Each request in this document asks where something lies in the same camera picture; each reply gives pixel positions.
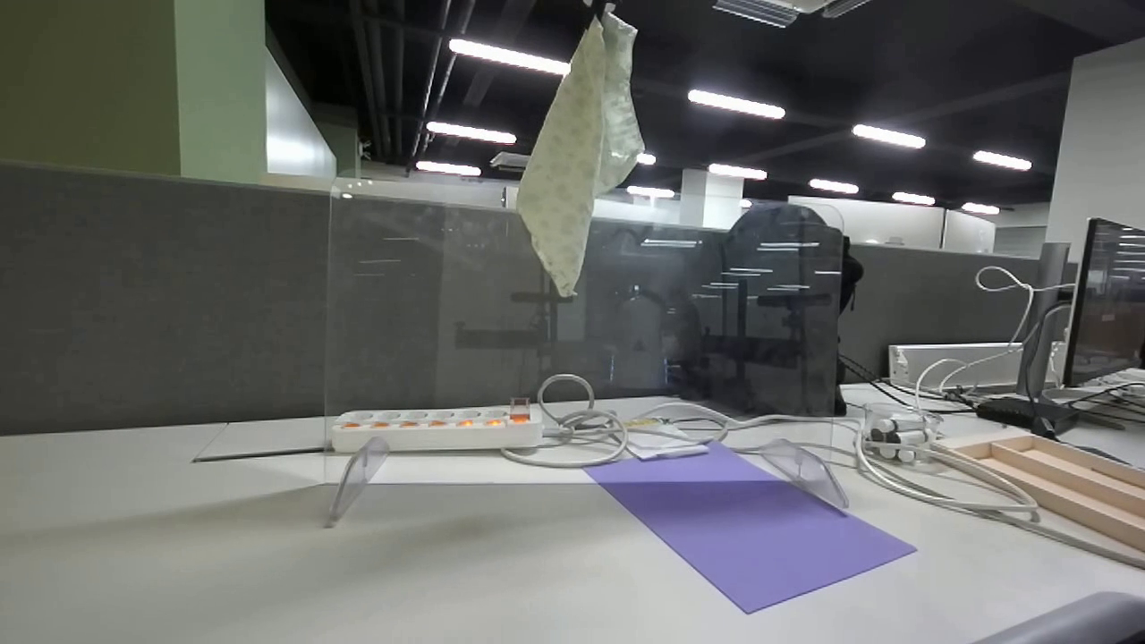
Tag white patterned cloth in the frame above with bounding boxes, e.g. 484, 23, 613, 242
515, 3, 643, 297

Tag clear glass panel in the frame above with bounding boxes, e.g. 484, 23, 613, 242
322, 189, 818, 512

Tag white power strip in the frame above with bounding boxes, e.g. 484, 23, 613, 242
331, 406, 544, 453

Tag purple paper sheet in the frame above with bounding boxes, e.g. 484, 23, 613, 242
589, 449, 911, 613

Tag white power adapters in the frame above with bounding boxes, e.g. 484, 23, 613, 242
867, 415, 934, 466

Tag white box on desk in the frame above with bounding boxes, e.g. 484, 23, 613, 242
886, 343, 1022, 391

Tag grey desk partition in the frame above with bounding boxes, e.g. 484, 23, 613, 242
0, 164, 326, 431

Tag black monitor stand base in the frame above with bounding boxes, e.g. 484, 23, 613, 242
975, 397, 1078, 436

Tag computer monitor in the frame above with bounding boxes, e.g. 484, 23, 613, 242
1063, 217, 1145, 387

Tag white coiled cable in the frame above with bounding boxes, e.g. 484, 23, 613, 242
496, 368, 766, 472

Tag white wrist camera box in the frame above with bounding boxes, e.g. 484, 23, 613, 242
713, 0, 870, 27

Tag wooden frame tray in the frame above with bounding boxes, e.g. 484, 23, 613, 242
960, 431, 1145, 549

